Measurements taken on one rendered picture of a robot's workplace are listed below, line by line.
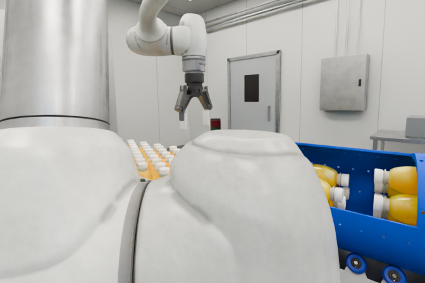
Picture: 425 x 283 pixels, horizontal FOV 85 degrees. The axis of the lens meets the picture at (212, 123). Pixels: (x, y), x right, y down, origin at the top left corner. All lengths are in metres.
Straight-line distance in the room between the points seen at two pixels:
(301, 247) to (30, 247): 0.19
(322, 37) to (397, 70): 1.16
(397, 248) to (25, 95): 0.70
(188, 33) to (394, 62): 3.54
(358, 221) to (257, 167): 0.50
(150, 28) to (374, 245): 0.85
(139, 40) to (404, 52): 3.70
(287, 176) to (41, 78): 0.23
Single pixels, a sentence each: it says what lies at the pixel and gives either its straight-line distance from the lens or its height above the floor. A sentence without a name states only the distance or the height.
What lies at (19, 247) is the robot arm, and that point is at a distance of 0.23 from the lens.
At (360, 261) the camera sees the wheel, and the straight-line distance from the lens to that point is 0.76.
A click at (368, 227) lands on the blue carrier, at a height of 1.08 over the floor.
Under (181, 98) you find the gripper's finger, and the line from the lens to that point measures 0.85.
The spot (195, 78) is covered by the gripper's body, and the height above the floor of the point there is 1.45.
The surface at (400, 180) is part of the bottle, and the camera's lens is 0.74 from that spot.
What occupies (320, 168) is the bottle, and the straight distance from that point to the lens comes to 0.82.
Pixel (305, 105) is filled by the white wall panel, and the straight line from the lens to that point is 4.40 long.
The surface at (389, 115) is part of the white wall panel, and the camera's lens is 4.13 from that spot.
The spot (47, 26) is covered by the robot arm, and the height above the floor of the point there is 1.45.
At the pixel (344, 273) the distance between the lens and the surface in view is 0.78.
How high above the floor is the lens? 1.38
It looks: 7 degrees down
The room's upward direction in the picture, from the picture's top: 1 degrees counter-clockwise
